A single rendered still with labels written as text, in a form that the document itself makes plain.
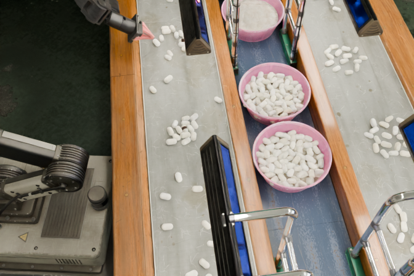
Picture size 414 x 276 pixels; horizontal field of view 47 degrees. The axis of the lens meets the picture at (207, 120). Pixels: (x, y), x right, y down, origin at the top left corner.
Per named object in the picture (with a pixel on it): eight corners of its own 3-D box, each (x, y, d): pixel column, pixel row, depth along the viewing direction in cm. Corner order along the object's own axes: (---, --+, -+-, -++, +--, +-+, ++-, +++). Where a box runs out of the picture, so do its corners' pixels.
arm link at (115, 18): (101, 26, 176) (109, 14, 173) (100, 15, 180) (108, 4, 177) (118, 33, 180) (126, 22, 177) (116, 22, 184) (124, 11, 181)
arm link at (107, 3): (85, 20, 174) (98, 2, 170) (83, 1, 181) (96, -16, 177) (113, 34, 181) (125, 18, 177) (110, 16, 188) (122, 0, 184)
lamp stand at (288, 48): (289, 69, 195) (305, -19, 159) (278, 35, 207) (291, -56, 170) (334, 64, 196) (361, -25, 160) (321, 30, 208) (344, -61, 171)
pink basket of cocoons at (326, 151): (259, 206, 161) (260, 193, 153) (244, 140, 176) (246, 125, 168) (336, 196, 162) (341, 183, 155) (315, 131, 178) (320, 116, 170)
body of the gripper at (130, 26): (140, 15, 185) (123, 7, 180) (141, 34, 179) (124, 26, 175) (130, 25, 189) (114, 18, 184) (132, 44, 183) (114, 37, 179)
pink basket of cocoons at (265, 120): (261, 144, 175) (263, 129, 167) (225, 94, 189) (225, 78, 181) (320, 115, 182) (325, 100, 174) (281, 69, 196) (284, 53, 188)
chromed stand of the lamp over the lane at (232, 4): (191, 80, 193) (186, -8, 156) (186, 44, 204) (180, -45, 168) (238, 75, 194) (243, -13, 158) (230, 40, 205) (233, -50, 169)
